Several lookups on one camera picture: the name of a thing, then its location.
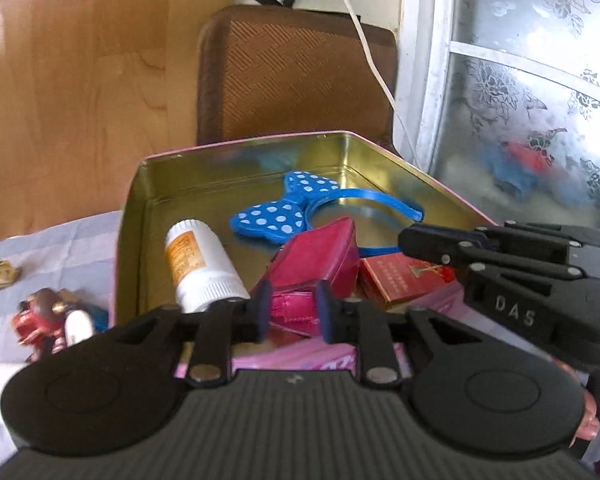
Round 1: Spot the white charger cable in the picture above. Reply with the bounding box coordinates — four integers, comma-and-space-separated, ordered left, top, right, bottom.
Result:
319, 0, 422, 168

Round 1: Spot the right hand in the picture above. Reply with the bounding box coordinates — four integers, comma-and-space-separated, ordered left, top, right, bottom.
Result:
570, 389, 600, 446

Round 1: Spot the red card box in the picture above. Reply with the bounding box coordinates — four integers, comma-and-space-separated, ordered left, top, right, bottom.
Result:
358, 252, 455, 310

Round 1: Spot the blue polka dot bow headband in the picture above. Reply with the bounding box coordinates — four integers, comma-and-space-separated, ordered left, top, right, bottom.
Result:
230, 170, 425, 245

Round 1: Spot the wooden board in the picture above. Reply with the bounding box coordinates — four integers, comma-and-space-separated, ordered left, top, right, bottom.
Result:
0, 0, 233, 240

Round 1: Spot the pink leather pouch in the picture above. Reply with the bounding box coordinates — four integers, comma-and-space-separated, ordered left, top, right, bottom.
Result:
262, 217, 360, 337

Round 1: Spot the white pill bottle orange label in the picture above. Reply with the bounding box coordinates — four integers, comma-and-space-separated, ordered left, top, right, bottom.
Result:
164, 219, 250, 313

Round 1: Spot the pink macaron biscuit tin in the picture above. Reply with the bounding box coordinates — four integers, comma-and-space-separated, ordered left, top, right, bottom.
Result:
112, 132, 491, 324

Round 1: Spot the frosted glass window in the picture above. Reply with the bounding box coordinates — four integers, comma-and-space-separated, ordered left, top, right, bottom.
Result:
393, 0, 600, 228

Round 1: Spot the red toy figure keychain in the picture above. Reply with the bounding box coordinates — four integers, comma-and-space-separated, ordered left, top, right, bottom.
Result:
10, 288, 109, 363

